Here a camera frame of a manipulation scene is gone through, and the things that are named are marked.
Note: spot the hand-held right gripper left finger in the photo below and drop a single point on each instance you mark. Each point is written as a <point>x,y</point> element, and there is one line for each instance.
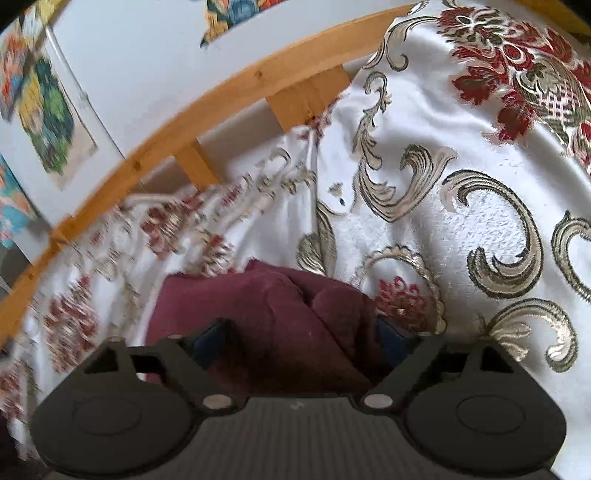
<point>207,342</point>

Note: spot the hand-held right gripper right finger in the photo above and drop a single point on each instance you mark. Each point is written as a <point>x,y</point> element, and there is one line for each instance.
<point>391,342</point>

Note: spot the maroon small garment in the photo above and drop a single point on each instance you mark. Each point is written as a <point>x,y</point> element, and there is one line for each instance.
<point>286,327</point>

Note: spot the white floral patterned blanket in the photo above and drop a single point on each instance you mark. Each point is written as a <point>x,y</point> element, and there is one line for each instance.
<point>438,184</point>

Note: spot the wooden bed frame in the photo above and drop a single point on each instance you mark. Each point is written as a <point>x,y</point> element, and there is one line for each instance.
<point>194,124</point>

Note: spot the colourful wall poster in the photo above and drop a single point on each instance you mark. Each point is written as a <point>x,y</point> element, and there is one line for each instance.
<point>240,16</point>
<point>18,69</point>
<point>14,203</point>
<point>51,120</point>

